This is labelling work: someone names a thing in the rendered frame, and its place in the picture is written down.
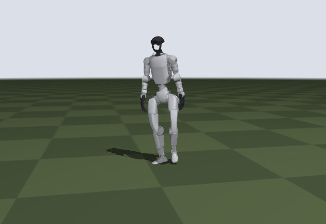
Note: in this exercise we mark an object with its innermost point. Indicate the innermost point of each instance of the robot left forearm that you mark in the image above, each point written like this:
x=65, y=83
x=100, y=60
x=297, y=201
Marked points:
x=179, y=87

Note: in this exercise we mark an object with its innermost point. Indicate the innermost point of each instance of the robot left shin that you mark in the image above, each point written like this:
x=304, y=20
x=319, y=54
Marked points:
x=174, y=138

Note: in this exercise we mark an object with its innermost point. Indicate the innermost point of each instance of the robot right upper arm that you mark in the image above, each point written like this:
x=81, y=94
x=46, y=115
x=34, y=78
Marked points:
x=146, y=77

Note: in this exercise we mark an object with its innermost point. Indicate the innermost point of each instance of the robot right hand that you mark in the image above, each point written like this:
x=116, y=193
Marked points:
x=142, y=103

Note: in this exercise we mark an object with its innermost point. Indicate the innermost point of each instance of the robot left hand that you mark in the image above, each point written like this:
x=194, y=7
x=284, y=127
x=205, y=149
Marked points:
x=181, y=105

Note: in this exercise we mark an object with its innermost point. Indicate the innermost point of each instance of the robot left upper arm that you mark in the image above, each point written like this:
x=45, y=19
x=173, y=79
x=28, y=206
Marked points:
x=173, y=61

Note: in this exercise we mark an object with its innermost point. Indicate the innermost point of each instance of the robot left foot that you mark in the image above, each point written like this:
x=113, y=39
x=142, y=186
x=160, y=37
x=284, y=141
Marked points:
x=174, y=156

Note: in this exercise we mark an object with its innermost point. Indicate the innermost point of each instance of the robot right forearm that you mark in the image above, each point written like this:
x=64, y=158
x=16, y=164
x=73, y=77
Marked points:
x=144, y=89

